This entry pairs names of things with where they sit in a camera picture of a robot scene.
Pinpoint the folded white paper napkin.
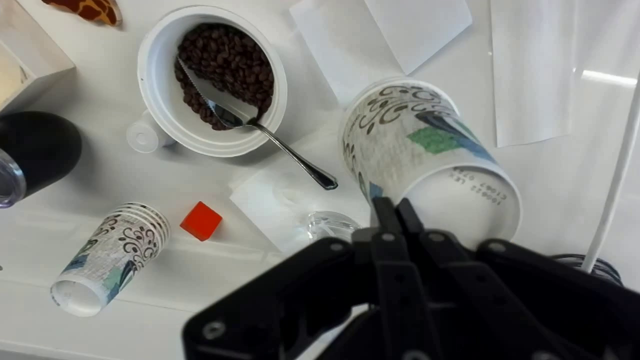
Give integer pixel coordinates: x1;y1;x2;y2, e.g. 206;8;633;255
288;0;473;106

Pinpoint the metal spoon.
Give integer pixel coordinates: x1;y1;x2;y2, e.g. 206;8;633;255
179;62;338;190

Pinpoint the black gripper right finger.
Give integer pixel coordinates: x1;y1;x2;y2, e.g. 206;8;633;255
397;200;640;360

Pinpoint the brown giraffe-pattern piece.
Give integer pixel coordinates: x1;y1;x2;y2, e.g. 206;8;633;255
41;0;120;27

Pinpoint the small white bottle cap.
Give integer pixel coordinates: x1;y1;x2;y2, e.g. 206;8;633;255
126;116;162;155

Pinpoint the red cube block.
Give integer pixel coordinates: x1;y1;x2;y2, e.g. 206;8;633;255
179;202;221;243

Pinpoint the white bowl of coffee beans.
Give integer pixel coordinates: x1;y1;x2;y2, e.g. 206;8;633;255
136;4;288;159

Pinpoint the light wooden box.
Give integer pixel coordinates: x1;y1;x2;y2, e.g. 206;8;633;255
0;0;76;112

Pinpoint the white cable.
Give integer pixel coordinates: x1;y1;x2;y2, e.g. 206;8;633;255
580;70;640;275

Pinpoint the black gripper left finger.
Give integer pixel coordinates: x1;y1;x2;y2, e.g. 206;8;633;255
181;198;433;360

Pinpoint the black cable bundle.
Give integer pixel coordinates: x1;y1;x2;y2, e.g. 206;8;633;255
552;252;625;288

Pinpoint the black tumbler with clear lid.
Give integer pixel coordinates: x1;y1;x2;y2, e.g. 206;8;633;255
0;112;81;209

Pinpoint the patterned paper cup stack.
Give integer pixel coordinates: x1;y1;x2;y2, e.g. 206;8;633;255
49;202;170;318

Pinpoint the white paper sheet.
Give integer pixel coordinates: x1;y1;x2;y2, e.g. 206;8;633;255
489;0;576;146

